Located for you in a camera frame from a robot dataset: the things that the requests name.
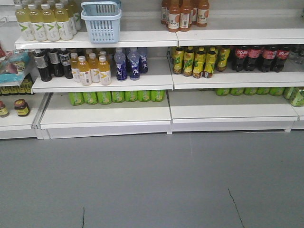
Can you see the white shelf unit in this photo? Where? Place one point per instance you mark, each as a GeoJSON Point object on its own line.
{"type": "Point", "coordinates": [185, 110]}

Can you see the dark tea bottle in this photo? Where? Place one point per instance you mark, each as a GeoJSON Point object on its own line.
{"type": "Point", "coordinates": [56, 62]}
{"type": "Point", "coordinates": [65, 61]}
{"type": "Point", "coordinates": [41, 61]}

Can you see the peach C100 drink bottle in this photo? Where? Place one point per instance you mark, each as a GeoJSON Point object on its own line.
{"type": "Point", "coordinates": [185, 12]}
{"type": "Point", "coordinates": [174, 16]}
{"type": "Point", "coordinates": [203, 13]}

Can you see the light blue plastic basket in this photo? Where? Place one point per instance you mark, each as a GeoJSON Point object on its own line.
{"type": "Point", "coordinates": [102, 20]}

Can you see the yellow lemon tea bottle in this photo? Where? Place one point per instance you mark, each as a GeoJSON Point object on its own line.
{"type": "Point", "coordinates": [199, 61]}
{"type": "Point", "coordinates": [188, 61]}
{"type": "Point", "coordinates": [223, 58]}
{"type": "Point", "coordinates": [178, 60]}
{"type": "Point", "coordinates": [209, 63]}

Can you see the blue sports drink bottle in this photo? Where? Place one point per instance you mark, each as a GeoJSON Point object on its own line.
{"type": "Point", "coordinates": [134, 61]}
{"type": "Point", "coordinates": [143, 59]}
{"type": "Point", "coordinates": [120, 61]}

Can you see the orange juice bottle white label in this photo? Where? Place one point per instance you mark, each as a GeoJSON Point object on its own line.
{"type": "Point", "coordinates": [84, 71]}
{"type": "Point", "coordinates": [104, 71]}
{"type": "Point", "coordinates": [93, 63]}

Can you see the black cola bottle red label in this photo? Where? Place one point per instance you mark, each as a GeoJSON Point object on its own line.
{"type": "Point", "coordinates": [269, 53]}
{"type": "Point", "coordinates": [241, 53]}
{"type": "Point", "coordinates": [281, 57]}
{"type": "Point", "coordinates": [253, 54]}

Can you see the pale yellow drink bottle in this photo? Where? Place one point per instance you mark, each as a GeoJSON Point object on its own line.
{"type": "Point", "coordinates": [49, 23]}
{"type": "Point", "coordinates": [23, 19]}
{"type": "Point", "coordinates": [63, 23]}
{"type": "Point", "coordinates": [36, 20]}

